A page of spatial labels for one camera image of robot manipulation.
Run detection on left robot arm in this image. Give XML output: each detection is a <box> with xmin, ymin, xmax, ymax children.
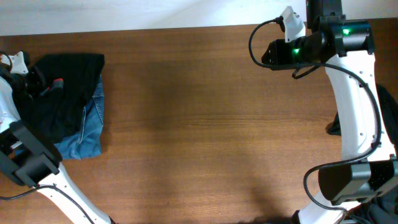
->
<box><xmin>1</xmin><ymin>51</ymin><xmax>112</xmax><ymax>223</ymax></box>

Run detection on black shirt with logo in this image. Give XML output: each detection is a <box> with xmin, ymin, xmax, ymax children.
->
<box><xmin>326</xmin><ymin>83</ymin><xmax>398</xmax><ymax>224</ymax></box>

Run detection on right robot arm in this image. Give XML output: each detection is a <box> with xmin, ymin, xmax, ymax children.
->
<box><xmin>258</xmin><ymin>1</ymin><xmax>397</xmax><ymax>223</ymax></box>

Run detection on folded black garment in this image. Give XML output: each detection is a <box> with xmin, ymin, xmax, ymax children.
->
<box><xmin>30</xmin><ymin>53</ymin><xmax>106</xmax><ymax>144</ymax></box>

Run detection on black leggings red-grey waistband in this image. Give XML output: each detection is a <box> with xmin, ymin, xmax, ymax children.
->
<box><xmin>21</xmin><ymin>66</ymin><xmax>65</xmax><ymax>142</ymax></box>

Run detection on folded blue jeans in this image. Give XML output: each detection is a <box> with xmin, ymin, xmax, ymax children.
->
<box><xmin>14</xmin><ymin>74</ymin><xmax>105</xmax><ymax>160</ymax></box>

